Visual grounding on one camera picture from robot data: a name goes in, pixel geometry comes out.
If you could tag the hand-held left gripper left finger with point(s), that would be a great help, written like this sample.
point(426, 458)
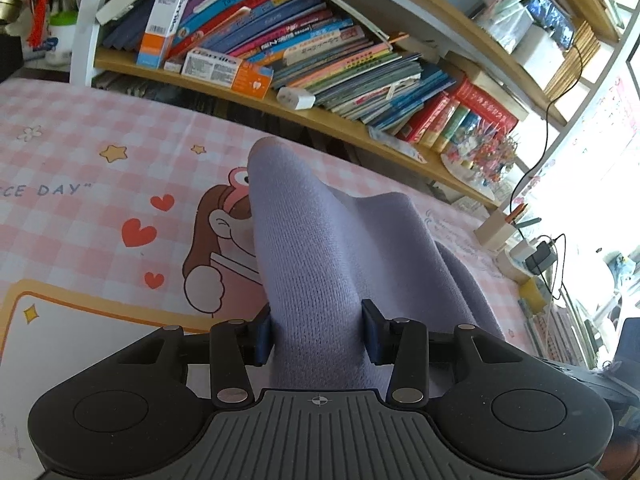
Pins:
point(262, 336)

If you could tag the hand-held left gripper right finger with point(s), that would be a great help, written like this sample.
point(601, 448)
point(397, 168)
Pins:
point(372, 336)

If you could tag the purple and brown knit sweater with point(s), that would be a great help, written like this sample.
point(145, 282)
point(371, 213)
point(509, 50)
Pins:
point(310, 260)

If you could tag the stack of books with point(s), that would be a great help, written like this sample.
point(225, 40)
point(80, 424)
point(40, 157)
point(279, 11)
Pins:
point(550, 330)

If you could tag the small yellow block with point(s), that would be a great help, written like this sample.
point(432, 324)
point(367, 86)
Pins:
point(532, 294)

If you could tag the blue toy figure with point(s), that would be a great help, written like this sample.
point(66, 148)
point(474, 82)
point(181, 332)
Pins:
point(617, 264)

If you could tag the black charger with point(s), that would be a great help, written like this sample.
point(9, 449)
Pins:
point(542, 259)

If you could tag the white power strip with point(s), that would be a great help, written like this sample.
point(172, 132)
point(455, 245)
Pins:
point(512, 267)

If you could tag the white charger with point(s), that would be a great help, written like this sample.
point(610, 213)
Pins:
point(522, 251)

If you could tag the beige pen holder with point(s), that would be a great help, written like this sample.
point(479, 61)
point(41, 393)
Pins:
point(492, 230)

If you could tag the colourful flower ornament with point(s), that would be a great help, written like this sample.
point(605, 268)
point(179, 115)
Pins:
point(480, 157)

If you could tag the row of thick red books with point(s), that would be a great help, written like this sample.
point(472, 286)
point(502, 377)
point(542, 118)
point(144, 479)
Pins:
point(440, 122)

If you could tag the white plug adapter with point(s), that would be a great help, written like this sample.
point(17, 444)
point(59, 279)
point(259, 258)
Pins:
point(295, 98)

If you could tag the thick red book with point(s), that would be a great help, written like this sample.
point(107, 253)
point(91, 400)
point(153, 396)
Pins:
point(487, 105)

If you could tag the long orange and white box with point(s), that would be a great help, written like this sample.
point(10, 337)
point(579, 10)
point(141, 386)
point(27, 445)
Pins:
point(225, 71)

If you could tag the pink checkered cartoon table mat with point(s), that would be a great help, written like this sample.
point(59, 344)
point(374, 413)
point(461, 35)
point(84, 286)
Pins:
point(75, 125)

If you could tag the row of colourful books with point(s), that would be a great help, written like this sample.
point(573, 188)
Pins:
point(310, 40)

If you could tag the tall orange and white box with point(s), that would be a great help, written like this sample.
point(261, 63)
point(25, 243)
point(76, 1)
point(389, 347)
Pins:
point(165, 25)

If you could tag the white cup with green lid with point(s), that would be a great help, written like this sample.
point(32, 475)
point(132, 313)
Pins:
point(62, 37)

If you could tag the blue patterned bag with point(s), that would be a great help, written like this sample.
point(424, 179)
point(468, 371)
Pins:
point(550, 17)

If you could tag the red tassel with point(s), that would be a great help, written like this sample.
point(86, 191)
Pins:
point(37, 17)

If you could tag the wooden bookshelf with white frame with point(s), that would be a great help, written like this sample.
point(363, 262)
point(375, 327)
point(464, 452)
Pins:
point(320, 119)

